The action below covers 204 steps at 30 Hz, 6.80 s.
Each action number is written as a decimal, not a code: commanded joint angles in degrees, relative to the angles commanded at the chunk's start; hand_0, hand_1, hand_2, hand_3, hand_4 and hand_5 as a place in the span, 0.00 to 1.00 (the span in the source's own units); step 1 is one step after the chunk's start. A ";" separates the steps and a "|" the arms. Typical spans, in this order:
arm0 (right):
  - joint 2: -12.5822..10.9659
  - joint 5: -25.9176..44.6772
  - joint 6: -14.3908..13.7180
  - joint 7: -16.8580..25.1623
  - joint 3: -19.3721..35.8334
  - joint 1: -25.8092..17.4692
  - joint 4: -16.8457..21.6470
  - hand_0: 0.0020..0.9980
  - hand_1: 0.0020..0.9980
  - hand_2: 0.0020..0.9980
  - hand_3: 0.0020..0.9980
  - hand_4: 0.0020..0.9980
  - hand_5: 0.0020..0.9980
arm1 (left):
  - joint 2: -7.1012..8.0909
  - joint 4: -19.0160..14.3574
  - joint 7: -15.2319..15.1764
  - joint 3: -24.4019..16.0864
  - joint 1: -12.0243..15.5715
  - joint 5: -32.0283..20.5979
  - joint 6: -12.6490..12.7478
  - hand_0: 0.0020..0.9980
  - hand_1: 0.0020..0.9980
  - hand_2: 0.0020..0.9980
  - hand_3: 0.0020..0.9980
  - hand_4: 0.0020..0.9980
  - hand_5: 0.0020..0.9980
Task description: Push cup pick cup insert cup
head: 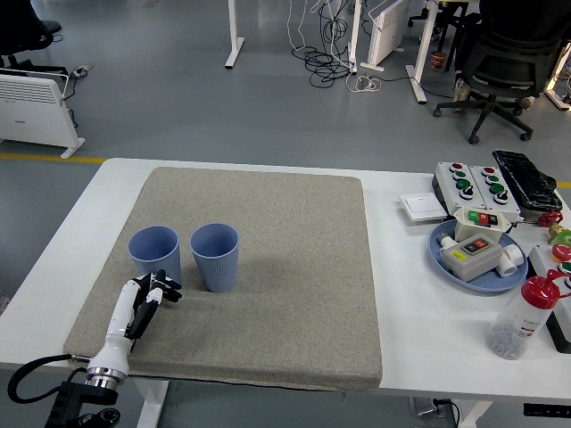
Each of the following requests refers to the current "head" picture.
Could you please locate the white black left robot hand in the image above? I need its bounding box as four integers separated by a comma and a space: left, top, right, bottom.
87, 268, 184, 374

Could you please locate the blue ribbed cup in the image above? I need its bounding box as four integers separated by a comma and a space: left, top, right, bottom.
128, 226, 183, 286
189, 223, 241, 293

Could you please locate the white table leg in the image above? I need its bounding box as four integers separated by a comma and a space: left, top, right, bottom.
132, 378, 170, 428
458, 399, 494, 428

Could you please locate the grey-brown mat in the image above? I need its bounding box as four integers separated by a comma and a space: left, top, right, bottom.
62, 167, 385, 393

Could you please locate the white desk leg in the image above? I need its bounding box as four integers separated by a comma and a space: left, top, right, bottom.
404, 0, 441, 105
345, 0, 363, 75
224, 0, 246, 69
542, 39, 571, 111

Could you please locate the white four-button control box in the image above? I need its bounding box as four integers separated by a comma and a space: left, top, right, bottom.
434, 160, 485, 210
467, 165, 522, 223

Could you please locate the blue round plate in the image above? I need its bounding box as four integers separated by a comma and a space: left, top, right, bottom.
428, 219, 529, 293

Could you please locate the white pipe fitting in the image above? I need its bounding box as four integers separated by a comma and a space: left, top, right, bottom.
497, 243, 524, 278

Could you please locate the clear bottle red cap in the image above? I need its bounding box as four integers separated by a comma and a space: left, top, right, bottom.
484, 269, 571, 361

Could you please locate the black plastic tray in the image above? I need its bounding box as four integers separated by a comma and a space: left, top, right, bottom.
492, 149, 564, 211

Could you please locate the black desk control panel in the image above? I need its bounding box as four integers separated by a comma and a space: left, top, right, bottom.
523, 403, 571, 418

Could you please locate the black mesh office chair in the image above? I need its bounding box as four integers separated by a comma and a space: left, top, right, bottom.
431, 0, 571, 144

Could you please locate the white panel heater black cord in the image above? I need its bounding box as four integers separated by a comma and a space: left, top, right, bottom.
0, 66, 87, 161

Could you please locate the white wall switch plate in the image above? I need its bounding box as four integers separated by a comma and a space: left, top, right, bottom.
398, 191, 449, 224

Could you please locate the black cable bundle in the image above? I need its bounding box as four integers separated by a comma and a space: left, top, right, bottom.
292, 0, 358, 88

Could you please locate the white cable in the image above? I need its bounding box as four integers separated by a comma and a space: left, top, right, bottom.
285, 0, 323, 51

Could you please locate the grey push-button switch box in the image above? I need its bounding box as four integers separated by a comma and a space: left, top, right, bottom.
439, 234, 504, 283

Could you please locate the white green-red switch box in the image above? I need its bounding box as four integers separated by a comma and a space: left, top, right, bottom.
453, 206, 514, 244

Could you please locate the red-handled brass valve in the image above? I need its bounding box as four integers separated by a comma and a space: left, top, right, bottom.
537, 211, 567, 243

